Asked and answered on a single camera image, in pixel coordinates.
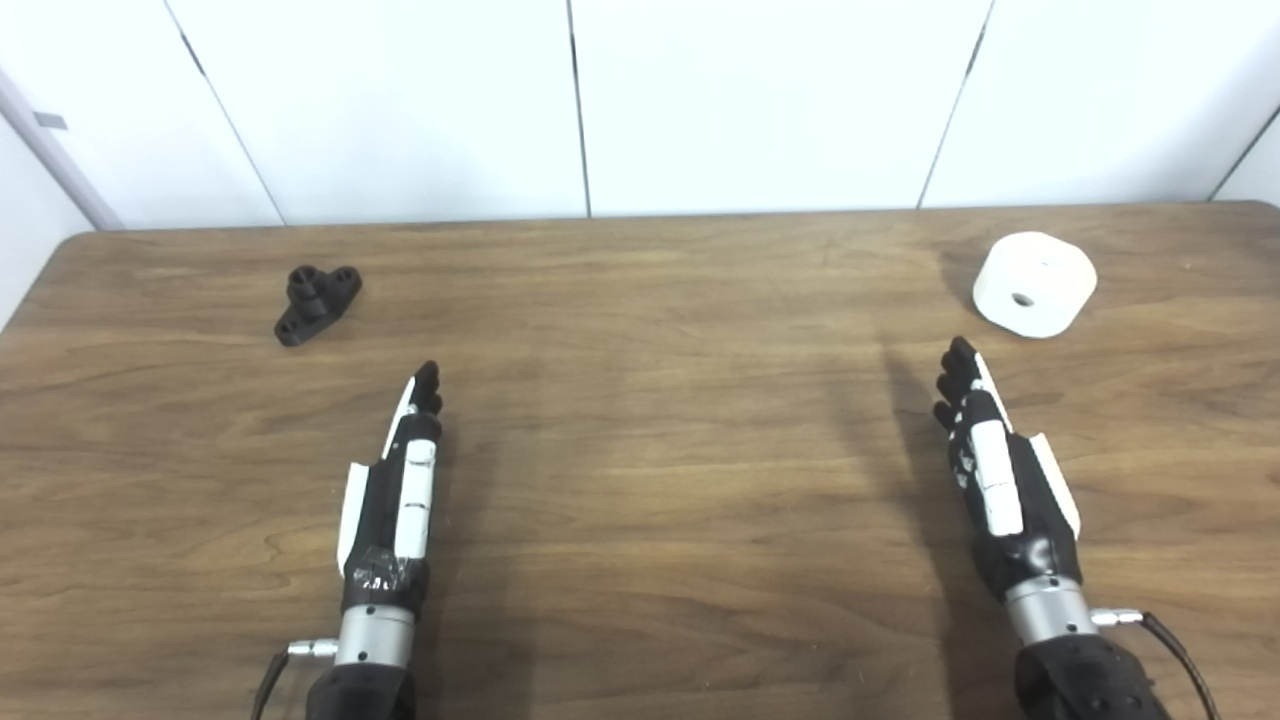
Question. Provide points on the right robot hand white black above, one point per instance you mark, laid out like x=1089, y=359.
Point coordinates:
x=995, y=480

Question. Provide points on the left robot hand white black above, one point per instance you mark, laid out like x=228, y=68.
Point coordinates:
x=412, y=500

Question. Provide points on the round white piece with holes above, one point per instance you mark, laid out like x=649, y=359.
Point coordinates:
x=1040, y=270

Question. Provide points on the black flanged holder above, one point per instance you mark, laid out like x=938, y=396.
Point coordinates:
x=312, y=300

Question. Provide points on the small grey tag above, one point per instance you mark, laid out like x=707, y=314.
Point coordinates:
x=50, y=121

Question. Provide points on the grey wall corner post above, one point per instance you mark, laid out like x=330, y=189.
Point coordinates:
x=60, y=150

